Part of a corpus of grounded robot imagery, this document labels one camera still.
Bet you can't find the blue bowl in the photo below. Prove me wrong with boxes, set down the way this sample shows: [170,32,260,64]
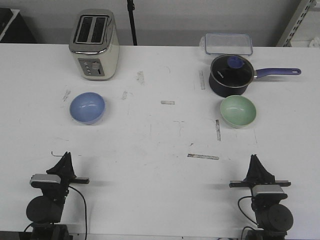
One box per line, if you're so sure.
[69,92,106,125]

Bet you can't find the grey metal shelf upright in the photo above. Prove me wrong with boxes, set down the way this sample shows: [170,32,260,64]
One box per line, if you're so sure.
[275,0,320,48]

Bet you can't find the dark blue saucepan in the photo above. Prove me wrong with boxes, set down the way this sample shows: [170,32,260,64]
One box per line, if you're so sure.
[209,67,302,98]

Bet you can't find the black cable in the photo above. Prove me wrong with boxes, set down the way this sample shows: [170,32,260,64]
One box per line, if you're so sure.
[237,195,258,227]
[67,185,88,240]

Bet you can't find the cream two-slot toaster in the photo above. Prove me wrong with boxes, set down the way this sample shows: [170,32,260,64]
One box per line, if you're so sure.
[68,8,120,81]

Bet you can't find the green bowl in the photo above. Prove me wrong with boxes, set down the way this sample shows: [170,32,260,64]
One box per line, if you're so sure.
[219,95,257,128]

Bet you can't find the right black cable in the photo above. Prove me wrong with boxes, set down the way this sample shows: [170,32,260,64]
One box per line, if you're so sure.
[237,195,258,227]

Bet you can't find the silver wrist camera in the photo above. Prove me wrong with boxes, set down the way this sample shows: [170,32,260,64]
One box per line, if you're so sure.
[251,184,288,200]
[29,173,61,189]

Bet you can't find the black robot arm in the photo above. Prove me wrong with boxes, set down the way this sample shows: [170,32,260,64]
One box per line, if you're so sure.
[26,152,90,240]
[229,154,294,240]

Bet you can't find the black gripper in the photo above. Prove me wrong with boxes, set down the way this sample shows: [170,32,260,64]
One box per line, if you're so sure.
[42,152,90,202]
[229,154,292,188]

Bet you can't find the left black cable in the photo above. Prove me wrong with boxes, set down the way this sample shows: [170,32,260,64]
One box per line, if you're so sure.
[67,185,88,240]

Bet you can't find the black tripod pole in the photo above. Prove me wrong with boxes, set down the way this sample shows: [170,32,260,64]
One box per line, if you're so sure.
[127,0,138,46]

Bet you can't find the glass saucepan lid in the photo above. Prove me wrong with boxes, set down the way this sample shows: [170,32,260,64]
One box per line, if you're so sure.
[210,54,254,88]

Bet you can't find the clear plastic food container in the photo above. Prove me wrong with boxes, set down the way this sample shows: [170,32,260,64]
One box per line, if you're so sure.
[199,33,253,56]

